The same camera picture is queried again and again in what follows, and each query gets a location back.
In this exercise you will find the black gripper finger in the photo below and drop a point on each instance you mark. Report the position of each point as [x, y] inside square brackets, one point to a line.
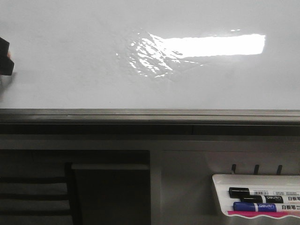
[6, 64]

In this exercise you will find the black capped whiteboard marker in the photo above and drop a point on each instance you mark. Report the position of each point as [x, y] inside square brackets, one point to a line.
[235, 192]

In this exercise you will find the blue capped whiteboard marker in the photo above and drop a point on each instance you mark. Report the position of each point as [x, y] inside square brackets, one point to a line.
[266, 207]

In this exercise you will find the pink whiteboard marker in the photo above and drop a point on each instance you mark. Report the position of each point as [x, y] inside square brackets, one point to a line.
[252, 214]

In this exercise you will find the black slatted chair back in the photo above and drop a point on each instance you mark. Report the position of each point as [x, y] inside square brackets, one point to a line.
[39, 194]

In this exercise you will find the grey pegboard panel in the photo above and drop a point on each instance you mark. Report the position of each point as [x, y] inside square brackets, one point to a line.
[181, 166]

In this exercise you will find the white plastic marker tray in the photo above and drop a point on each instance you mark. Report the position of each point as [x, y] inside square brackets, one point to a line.
[222, 182]

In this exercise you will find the white whiteboard with aluminium frame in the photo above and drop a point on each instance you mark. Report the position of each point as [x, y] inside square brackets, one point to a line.
[206, 67]

